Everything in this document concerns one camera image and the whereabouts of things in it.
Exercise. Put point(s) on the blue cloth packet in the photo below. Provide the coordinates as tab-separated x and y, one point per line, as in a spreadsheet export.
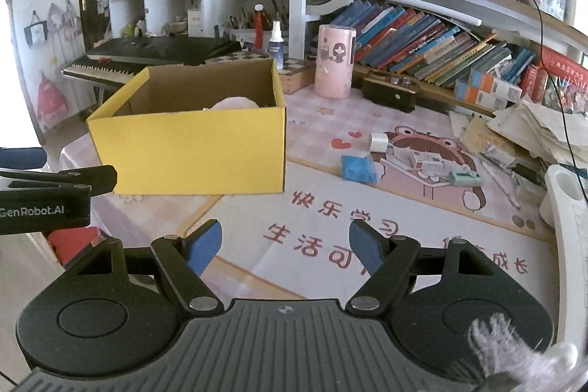
358	169

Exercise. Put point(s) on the white charger plug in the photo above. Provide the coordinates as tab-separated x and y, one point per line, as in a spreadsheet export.
380	143

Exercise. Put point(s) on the small white box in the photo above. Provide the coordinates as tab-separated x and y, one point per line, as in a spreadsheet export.
417	158
432	169

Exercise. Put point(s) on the red printed packet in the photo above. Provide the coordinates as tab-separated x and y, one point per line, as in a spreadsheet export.
560	79

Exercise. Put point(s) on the pink hanging bag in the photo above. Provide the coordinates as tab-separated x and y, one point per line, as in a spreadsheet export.
51	105

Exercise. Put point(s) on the dark brown device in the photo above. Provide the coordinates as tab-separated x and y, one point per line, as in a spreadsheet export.
388	91

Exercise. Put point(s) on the yellow cardboard box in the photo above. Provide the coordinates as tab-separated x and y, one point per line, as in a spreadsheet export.
193	153

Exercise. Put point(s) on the pen holder with brushes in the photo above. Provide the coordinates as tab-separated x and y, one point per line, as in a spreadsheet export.
243	31

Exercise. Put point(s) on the thick flat-lying book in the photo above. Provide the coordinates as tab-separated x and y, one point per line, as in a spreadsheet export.
328	4

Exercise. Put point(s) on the small green correction tape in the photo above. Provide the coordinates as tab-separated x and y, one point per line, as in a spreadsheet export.
465	178

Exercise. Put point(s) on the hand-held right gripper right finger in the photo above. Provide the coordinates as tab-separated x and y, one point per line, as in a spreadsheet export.
367	247

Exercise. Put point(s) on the orange white box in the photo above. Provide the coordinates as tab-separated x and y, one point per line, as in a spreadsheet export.
498	85
473	94

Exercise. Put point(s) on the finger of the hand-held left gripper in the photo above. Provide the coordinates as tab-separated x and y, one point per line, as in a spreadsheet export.
23	158
92	178

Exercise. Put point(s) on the white spray bottle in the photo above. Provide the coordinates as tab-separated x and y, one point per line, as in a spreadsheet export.
276	47

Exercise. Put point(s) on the pink checked cloth desktop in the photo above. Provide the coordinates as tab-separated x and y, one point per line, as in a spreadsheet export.
321	135

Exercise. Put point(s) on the white plastic holder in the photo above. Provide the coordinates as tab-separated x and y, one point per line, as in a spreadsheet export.
569	236

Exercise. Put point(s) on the pink plush toy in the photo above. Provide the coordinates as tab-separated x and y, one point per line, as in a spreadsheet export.
232	103

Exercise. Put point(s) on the row of slanted books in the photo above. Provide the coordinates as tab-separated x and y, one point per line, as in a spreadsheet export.
436	43

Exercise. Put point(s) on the pile of papers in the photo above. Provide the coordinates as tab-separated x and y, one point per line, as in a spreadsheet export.
533	130

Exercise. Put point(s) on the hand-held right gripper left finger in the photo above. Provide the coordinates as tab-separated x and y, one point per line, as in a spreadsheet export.
204	247

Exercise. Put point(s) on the black electronic keyboard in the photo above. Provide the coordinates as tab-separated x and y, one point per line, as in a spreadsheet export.
151	52

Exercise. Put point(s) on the checkered chessboard box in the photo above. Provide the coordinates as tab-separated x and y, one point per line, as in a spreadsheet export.
296	73

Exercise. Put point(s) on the pink cartoon cylinder container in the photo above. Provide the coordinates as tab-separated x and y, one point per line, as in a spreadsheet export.
334	61

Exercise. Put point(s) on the white box red label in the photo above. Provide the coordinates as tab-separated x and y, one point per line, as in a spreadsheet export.
194	23

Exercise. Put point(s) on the orange red bottle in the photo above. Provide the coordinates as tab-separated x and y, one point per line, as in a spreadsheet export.
259	29

